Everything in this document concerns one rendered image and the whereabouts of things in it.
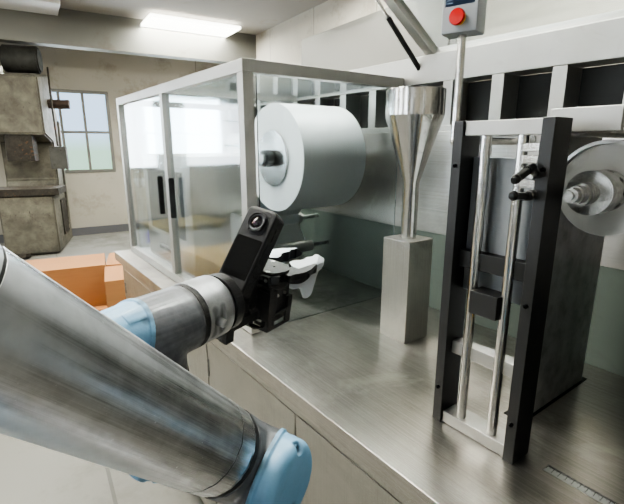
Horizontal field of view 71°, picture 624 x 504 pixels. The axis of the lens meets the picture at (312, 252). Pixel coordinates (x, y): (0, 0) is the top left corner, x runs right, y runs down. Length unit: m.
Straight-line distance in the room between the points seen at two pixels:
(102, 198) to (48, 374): 7.59
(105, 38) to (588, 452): 6.68
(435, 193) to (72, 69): 6.91
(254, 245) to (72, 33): 6.42
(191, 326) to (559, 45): 1.02
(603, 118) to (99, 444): 0.72
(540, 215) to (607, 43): 0.57
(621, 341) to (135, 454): 1.07
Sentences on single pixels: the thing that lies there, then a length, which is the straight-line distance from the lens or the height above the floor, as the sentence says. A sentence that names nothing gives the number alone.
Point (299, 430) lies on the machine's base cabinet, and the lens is 1.06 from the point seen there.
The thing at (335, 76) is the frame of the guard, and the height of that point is 1.58.
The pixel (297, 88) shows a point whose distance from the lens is 1.22.
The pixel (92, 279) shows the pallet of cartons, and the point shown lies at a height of 0.38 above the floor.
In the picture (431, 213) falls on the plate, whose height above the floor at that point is 1.20.
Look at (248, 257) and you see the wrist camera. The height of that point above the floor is 1.27.
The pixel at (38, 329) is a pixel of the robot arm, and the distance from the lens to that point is 0.24.
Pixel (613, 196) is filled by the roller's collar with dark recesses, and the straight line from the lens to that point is 0.75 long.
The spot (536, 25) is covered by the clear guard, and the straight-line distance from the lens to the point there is 1.28.
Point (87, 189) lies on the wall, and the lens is 7.79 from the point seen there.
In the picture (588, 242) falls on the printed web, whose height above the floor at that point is 1.22.
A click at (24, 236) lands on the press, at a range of 6.68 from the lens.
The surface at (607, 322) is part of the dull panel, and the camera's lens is 1.20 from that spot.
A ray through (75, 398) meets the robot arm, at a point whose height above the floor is 1.28.
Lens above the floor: 1.40
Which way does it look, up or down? 14 degrees down
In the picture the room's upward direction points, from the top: straight up
